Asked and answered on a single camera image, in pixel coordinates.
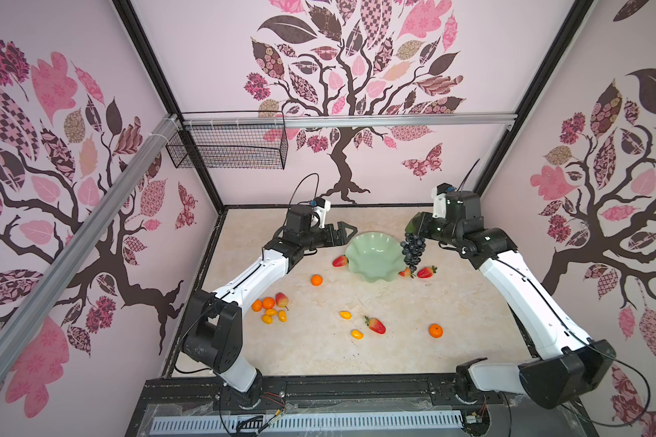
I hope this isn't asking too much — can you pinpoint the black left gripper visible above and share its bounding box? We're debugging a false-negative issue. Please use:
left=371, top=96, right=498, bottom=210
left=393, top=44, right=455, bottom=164
left=301, top=221, right=357, bottom=251

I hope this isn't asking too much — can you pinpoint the dark grape bunch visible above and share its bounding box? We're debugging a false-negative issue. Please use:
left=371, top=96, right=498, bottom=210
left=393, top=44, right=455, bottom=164
left=400, top=212, right=426, bottom=273

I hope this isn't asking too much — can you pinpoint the green scalloped fruit bowl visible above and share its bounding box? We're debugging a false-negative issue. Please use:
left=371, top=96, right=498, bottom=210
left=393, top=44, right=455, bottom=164
left=345, top=232, right=406, bottom=283

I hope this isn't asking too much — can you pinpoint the large red strawberry front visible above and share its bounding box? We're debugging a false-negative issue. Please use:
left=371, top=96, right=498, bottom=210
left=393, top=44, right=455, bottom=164
left=364, top=316, right=386, bottom=335

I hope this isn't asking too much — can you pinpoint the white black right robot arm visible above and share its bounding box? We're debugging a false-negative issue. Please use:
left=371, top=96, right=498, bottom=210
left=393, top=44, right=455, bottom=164
left=406, top=184, right=616, bottom=410

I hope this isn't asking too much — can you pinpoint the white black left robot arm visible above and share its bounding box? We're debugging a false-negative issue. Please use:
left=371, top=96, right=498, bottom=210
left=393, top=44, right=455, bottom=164
left=180, top=200, right=358, bottom=409

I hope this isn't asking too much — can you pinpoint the orange mandarin centre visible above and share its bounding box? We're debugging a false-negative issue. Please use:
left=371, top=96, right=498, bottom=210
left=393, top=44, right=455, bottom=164
left=311, top=275, right=324, bottom=287

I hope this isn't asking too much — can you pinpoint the orange mandarin left pile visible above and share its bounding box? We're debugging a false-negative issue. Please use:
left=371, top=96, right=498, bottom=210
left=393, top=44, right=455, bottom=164
left=262, top=297, right=275, bottom=310

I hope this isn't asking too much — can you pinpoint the orange mandarin right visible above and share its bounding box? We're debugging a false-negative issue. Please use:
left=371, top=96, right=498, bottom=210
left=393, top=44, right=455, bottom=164
left=428, top=323, right=444, bottom=339

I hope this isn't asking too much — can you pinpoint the white vented strip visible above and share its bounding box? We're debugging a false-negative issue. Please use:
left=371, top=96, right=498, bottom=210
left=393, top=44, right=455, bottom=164
left=149, top=411, right=463, bottom=436

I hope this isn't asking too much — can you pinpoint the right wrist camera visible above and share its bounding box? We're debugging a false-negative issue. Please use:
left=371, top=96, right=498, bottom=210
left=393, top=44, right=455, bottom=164
left=432, top=183, right=456, bottom=219

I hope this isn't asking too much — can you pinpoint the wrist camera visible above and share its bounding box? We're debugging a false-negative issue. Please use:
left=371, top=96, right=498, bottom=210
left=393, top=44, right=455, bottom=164
left=432, top=183, right=456, bottom=219
left=311, top=198, right=331, bottom=229

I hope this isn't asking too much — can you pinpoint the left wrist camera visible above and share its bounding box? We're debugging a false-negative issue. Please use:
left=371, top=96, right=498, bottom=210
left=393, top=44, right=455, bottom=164
left=311, top=198, right=331, bottom=229

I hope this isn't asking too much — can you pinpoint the aluminium rail back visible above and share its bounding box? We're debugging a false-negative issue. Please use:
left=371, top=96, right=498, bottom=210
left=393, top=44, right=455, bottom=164
left=183, top=113, right=518, bottom=129

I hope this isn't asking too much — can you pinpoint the aluminium rail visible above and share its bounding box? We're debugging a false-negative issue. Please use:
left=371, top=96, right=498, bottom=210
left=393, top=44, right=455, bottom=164
left=183, top=113, right=518, bottom=129
left=0, top=114, right=180, bottom=383

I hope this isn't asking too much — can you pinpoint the black wire basket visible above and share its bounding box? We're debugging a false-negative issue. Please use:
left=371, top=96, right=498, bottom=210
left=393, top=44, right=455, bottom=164
left=166, top=109, right=289, bottom=170

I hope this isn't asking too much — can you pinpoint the black base frame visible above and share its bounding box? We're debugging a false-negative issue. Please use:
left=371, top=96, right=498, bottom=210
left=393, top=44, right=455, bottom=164
left=125, top=373, right=598, bottom=436

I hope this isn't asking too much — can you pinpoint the aluminium rail left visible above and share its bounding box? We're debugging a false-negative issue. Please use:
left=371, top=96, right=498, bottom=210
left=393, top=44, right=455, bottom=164
left=0, top=114, right=180, bottom=383

